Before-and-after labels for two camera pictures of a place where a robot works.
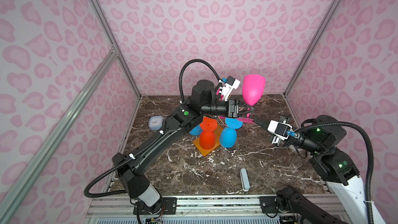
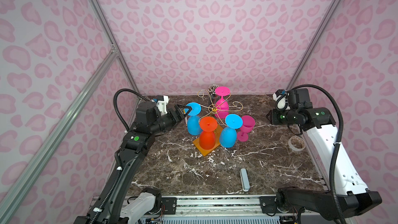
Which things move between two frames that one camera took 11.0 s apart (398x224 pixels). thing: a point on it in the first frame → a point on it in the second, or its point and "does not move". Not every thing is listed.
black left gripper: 231,108 → 175,120
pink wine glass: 253,87 → 247,125
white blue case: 244,179 does not move
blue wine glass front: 228,135 does not move
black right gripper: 274,140 → 273,117
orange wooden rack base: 197,143 does not move
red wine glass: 207,137 does not move
